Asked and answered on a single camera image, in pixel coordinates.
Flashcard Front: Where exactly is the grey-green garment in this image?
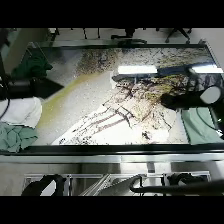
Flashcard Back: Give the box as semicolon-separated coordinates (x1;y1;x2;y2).
0;121;40;154

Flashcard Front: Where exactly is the black office chair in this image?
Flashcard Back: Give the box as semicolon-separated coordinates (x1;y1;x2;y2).
164;27;193;45
110;27;148;45

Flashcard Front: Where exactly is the black cable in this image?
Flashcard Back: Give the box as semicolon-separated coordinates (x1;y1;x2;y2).
129;174;224;197

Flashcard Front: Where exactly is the silver frame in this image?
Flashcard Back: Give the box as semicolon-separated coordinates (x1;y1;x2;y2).
0;39;224;197

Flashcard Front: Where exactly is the light green T-shirt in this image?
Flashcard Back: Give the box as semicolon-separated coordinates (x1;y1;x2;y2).
181;107;224;145

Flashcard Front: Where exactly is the dark green garment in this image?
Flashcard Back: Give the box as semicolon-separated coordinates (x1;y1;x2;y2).
12;49;54;80

